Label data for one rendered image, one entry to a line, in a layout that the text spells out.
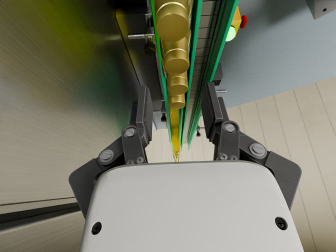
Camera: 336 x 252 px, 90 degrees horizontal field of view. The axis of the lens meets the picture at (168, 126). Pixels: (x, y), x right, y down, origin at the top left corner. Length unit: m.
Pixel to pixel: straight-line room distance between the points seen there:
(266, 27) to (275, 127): 1.84
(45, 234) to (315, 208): 2.41
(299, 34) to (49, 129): 0.91
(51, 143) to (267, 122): 2.51
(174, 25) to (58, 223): 0.23
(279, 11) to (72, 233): 0.82
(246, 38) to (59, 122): 0.76
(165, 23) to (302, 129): 2.40
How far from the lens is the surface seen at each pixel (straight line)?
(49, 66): 0.20
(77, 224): 0.26
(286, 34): 0.91
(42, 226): 0.21
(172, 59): 0.23
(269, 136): 2.53
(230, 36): 0.66
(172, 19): 0.19
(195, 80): 0.77
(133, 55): 0.64
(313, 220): 2.49
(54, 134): 0.19
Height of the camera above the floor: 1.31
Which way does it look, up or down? 20 degrees down
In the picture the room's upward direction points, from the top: 178 degrees clockwise
